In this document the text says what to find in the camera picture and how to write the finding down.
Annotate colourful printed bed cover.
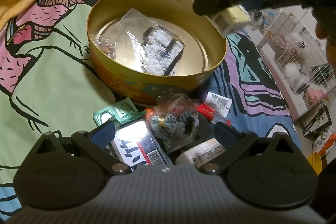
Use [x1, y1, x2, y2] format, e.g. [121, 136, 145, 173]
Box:
[1, 0, 299, 221]

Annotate clear bag black straps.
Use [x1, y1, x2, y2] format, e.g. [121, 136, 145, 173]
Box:
[93, 7, 185, 77]

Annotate round gold tin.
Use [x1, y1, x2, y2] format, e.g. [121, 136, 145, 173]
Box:
[87, 0, 227, 104]

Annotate orange tube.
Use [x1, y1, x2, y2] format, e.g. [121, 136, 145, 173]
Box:
[145, 108, 155, 122]

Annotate white blue plastic box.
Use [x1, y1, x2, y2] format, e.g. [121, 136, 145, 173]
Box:
[111, 120, 171, 170]

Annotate green foil sachet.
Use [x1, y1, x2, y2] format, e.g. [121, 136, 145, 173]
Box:
[93, 98, 146, 127]

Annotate white soap packet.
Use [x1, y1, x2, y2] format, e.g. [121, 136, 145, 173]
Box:
[175, 138, 226, 168]

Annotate white wire pet cage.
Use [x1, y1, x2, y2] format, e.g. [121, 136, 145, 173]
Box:
[246, 6, 335, 120]

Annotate red clear lighter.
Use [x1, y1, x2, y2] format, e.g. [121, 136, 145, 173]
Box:
[197, 103, 231, 126]

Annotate white tube purple cap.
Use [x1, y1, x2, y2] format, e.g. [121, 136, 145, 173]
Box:
[200, 91, 232, 118]

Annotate clear bag hair ties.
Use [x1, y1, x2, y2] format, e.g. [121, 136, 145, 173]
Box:
[149, 93, 201, 147]

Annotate black round case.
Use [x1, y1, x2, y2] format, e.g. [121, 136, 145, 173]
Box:
[183, 113, 210, 150]

